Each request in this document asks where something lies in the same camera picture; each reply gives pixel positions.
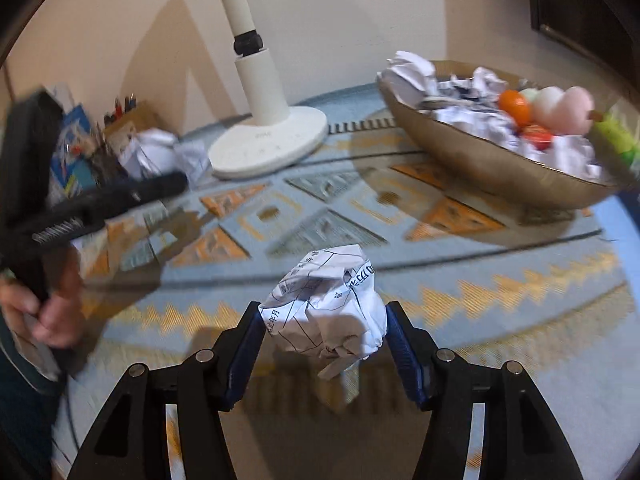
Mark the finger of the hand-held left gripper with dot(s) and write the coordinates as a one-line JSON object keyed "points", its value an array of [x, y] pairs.
{"points": [[140, 192]]}

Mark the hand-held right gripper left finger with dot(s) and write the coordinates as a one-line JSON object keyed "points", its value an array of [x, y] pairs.
{"points": [[245, 355]]}

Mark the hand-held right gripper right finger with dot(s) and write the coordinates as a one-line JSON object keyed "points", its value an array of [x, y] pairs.
{"points": [[405, 360]]}

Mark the white paper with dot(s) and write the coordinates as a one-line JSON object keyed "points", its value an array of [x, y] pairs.
{"points": [[475, 85], [325, 305], [150, 152], [412, 72], [475, 122], [195, 160], [570, 157]]}

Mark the wooden bowl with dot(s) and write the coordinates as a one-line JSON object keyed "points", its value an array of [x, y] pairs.
{"points": [[475, 165]]}

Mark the orange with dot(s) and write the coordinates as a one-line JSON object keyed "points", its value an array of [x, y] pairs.
{"points": [[515, 107]]}

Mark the person's left forearm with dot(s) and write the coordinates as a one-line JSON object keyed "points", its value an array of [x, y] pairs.
{"points": [[20, 410]]}

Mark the person's left hand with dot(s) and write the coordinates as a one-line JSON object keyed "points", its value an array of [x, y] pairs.
{"points": [[60, 315]]}

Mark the blue book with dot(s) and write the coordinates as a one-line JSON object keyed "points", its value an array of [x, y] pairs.
{"points": [[72, 155]]}

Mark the black mesh pen holder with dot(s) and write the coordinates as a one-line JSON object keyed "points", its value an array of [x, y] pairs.
{"points": [[105, 157]]}

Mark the woven pen holder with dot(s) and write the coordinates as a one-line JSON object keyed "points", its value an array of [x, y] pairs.
{"points": [[135, 127]]}

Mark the bunch of pens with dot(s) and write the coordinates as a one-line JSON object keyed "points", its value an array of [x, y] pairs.
{"points": [[120, 107]]}

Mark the white stand with round base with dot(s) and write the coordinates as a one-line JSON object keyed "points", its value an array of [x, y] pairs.
{"points": [[270, 130]]}

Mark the small red fruit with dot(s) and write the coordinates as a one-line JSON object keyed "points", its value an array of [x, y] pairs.
{"points": [[537, 137]]}

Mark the white egg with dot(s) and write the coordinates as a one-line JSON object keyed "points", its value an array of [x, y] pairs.
{"points": [[549, 107]]}

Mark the pale green egg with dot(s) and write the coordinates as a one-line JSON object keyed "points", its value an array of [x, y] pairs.
{"points": [[527, 96]]}

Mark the pink egg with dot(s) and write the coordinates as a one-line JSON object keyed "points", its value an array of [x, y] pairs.
{"points": [[579, 105]]}

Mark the bright green toy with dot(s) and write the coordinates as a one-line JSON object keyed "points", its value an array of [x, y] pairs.
{"points": [[620, 137]]}

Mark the dark wooden cabinet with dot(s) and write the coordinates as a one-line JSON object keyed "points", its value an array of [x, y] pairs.
{"points": [[575, 0]]}

